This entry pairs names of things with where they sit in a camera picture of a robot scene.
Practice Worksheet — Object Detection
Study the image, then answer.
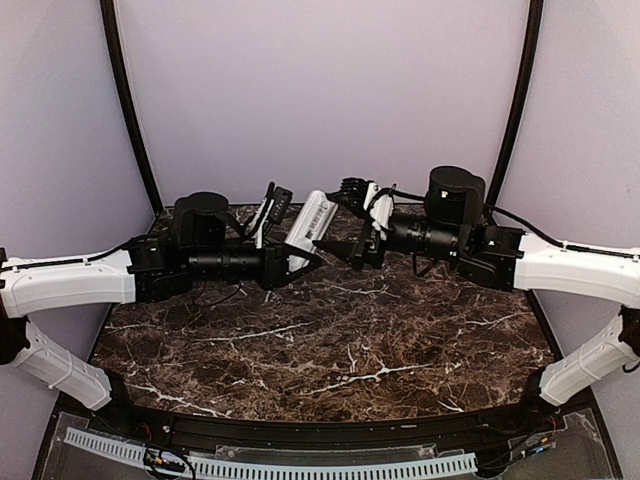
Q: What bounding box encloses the white remote control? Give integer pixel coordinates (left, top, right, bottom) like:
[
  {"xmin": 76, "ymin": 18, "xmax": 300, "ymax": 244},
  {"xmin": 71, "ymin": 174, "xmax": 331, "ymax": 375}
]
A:
[{"xmin": 285, "ymin": 190, "xmax": 338, "ymax": 262}]

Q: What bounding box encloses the white slotted cable duct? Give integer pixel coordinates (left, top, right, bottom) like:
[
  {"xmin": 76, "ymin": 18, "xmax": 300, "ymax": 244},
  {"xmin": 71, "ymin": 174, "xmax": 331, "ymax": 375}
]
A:
[{"xmin": 64, "ymin": 427, "xmax": 477, "ymax": 479}]

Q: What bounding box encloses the black corner frame post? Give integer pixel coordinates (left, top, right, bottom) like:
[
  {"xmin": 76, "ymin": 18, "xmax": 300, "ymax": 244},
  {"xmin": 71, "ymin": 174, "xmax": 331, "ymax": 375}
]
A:
[
  {"xmin": 486, "ymin": 0, "xmax": 544, "ymax": 205},
  {"xmin": 99, "ymin": 0, "xmax": 164, "ymax": 217}
]

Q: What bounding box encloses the black right corner frame post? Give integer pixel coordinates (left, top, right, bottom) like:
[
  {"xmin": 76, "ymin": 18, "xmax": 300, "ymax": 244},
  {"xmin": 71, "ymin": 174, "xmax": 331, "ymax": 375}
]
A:
[{"xmin": 486, "ymin": 0, "xmax": 544, "ymax": 205}]

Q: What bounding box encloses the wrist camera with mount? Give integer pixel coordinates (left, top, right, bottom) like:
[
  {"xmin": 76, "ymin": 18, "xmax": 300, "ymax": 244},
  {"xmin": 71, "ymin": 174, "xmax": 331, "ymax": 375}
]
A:
[
  {"xmin": 340, "ymin": 177, "xmax": 395, "ymax": 240},
  {"xmin": 245, "ymin": 182, "xmax": 293, "ymax": 249}
]

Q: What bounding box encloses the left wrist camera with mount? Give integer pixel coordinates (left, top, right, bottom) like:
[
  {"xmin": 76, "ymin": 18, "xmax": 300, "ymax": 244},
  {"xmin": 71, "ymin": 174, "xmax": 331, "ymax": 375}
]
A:
[{"xmin": 245, "ymin": 182, "xmax": 293, "ymax": 249}]

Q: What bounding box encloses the black left corner frame post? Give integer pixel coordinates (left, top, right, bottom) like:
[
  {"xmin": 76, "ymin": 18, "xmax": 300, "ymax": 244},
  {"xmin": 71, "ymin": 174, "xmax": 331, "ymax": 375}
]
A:
[{"xmin": 99, "ymin": 0, "xmax": 164, "ymax": 217}]

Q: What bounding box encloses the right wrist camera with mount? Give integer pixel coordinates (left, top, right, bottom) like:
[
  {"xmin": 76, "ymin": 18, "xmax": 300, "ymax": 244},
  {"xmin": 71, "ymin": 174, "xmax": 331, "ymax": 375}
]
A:
[{"xmin": 340, "ymin": 177, "xmax": 395, "ymax": 240}]

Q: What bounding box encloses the black front table rail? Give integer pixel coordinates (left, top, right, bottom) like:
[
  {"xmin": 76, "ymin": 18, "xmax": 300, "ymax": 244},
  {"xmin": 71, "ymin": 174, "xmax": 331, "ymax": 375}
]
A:
[{"xmin": 84, "ymin": 394, "xmax": 566, "ymax": 454}]

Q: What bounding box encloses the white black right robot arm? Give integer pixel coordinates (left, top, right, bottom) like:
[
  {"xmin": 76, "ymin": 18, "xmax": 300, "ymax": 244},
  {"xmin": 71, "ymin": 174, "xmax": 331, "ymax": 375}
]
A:
[{"xmin": 314, "ymin": 166, "xmax": 639, "ymax": 434}]

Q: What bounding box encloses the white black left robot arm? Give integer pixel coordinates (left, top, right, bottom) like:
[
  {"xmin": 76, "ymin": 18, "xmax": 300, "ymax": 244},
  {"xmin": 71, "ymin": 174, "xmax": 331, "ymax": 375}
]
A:
[{"xmin": 1, "ymin": 185, "xmax": 336, "ymax": 436}]

